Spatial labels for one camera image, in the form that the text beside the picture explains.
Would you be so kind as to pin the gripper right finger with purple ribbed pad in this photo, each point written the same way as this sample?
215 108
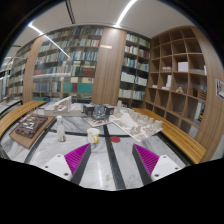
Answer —
151 166

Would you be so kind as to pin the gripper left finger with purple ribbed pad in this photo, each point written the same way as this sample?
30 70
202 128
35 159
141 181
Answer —
70 166

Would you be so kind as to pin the clear plastic water bottle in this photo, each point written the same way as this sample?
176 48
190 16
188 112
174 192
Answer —
60 129

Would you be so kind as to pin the white mug with yellow rim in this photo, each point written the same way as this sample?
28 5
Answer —
92 135

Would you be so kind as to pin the wooden bench right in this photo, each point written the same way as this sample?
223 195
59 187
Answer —
188 145

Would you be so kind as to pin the wooden bench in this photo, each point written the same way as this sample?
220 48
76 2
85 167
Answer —
188 145
9 119

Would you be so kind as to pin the red round sticker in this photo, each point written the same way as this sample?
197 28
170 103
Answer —
115 139

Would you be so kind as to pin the brown architectural model board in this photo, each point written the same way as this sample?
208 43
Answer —
27 132

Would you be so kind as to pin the white building model left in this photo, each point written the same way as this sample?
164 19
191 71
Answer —
64 107

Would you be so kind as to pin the dark grey building model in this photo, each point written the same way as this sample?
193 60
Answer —
98 112

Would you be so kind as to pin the wooden bench left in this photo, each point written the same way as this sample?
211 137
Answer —
9 119

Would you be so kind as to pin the bookshelf with books centre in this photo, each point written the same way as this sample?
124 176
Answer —
135 70

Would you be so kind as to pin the small wooden figurine on shelf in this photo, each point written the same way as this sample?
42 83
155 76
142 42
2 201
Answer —
179 90

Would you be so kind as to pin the open wooden cubby shelf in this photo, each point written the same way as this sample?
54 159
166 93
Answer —
167 50

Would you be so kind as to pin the glass-fronted bookshelf left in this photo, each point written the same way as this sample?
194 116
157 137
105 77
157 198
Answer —
66 64

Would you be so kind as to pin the white box on shelf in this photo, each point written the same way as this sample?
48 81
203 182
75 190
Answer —
182 66

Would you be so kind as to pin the wooden wall panel column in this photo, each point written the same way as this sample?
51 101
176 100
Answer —
109 64

